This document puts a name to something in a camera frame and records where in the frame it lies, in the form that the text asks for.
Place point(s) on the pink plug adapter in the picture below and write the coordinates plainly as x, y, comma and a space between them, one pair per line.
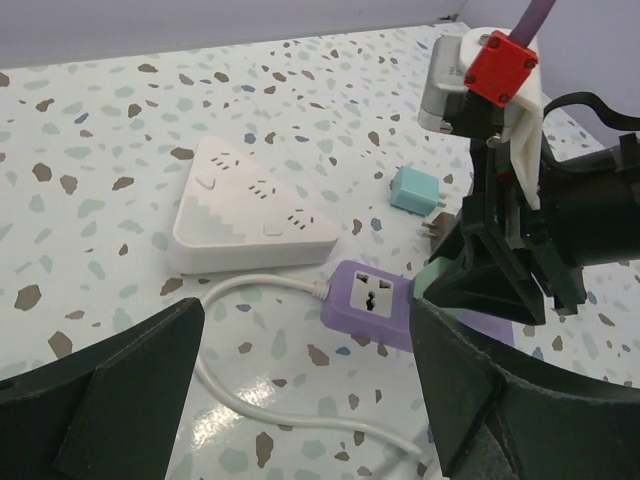
437, 227

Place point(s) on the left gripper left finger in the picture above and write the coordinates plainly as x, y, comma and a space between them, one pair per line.
108, 411

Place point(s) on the purple power strip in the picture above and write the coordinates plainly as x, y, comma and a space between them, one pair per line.
364, 301

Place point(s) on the teal plug adapter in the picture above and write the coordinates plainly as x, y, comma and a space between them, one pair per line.
415, 192

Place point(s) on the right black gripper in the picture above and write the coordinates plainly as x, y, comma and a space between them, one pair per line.
504, 262

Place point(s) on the green plug adapter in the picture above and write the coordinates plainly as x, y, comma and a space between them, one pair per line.
428, 275

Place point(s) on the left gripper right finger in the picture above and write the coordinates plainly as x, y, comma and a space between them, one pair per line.
498, 413

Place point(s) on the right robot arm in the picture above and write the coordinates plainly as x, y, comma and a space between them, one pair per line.
590, 204

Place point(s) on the white triangular power strip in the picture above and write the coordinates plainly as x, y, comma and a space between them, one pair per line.
234, 215

